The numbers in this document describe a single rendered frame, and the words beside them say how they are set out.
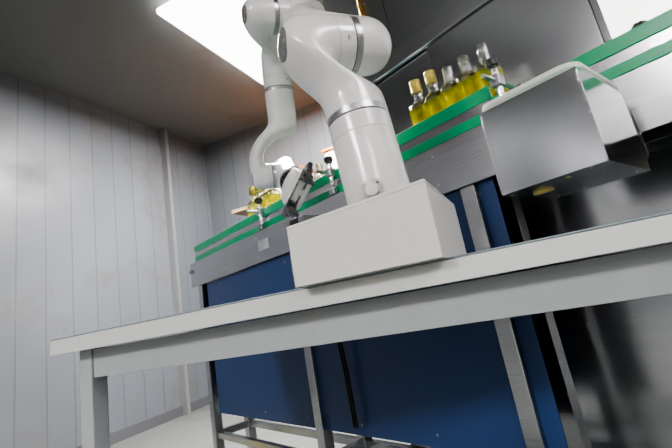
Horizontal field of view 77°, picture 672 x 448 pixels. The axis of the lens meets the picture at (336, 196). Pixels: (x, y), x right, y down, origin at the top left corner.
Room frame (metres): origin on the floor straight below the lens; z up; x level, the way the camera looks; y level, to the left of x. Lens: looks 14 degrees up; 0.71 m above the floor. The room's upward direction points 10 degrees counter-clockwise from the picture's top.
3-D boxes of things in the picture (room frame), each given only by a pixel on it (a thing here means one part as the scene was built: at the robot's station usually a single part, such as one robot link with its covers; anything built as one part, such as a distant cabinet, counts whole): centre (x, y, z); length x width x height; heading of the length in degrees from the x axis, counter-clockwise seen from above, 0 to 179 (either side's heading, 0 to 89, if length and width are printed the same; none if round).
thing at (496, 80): (0.88, -0.42, 1.12); 0.17 x 0.03 x 0.12; 132
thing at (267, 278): (1.58, 0.11, 0.84); 1.59 x 0.18 x 0.18; 42
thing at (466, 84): (1.07, -0.42, 1.16); 0.06 x 0.06 x 0.21; 42
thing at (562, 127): (0.75, -0.44, 0.92); 0.27 x 0.17 x 0.15; 132
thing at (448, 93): (1.11, -0.38, 1.16); 0.06 x 0.06 x 0.21; 42
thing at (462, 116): (1.55, 0.20, 1.09); 1.75 x 0.01 x 0.08; 42
